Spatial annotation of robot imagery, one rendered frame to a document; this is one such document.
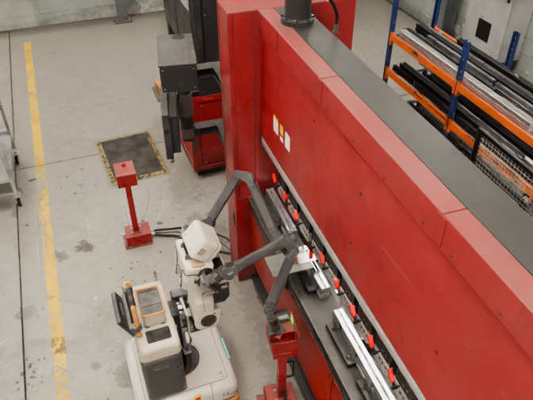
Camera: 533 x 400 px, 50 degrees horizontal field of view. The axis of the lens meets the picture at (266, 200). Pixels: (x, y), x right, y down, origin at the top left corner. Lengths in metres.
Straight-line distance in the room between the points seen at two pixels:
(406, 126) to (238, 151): 1.80
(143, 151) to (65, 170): 0.85
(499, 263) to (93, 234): 4.22
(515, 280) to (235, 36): 2.36
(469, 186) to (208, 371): 2.39
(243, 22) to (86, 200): 2.97
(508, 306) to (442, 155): 0.71
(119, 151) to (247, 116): 2.89
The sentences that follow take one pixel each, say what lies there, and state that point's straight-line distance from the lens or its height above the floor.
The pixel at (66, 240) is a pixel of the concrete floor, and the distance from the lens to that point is 5.55.
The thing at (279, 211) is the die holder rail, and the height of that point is 0.97.
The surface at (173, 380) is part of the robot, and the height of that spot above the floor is 0.45.
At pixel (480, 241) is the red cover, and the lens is 1.97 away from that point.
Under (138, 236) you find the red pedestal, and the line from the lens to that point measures 5.24.
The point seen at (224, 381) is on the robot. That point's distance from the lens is 3.95.
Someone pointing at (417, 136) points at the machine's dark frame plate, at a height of 2.30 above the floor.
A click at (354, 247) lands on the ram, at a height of 1.63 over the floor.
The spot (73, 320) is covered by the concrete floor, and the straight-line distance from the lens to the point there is 4.85.
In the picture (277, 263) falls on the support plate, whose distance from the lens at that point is 3.62.
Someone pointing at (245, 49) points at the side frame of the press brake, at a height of 2.06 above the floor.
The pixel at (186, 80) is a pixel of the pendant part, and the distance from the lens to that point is 3.85.
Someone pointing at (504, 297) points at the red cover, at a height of 2.26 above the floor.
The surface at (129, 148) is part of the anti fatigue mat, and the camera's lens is 6.58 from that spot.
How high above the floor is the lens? 3.56
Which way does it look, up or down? 39 degrees down
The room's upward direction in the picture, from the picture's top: straight up
